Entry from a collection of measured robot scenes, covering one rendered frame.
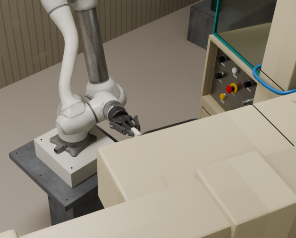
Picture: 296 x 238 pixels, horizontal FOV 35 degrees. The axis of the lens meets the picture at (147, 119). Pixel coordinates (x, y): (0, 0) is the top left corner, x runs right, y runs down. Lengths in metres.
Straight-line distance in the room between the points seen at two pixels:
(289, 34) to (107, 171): 0.67
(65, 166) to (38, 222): 0.83
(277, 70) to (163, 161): 0.59
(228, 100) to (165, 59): 2.15
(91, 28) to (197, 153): 1.43
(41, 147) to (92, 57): 0.53
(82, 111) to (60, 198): 0.52
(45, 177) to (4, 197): 0.86
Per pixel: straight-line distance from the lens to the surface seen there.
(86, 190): 2.39
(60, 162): 2.39
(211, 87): 2.58
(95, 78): 2.37
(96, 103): 2.06
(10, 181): 3.39
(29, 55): 4.24
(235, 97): 2.39
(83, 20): 2.27
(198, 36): 4.75
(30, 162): 2.56
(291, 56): 1.35
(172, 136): 0.98
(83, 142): 2.42
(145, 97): 4.02
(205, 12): 4.61
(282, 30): 1.36
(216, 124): 1.02
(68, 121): 2.04
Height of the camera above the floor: 2.44
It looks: 40 degrees down
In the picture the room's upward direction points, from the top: 3 degrees clockwise
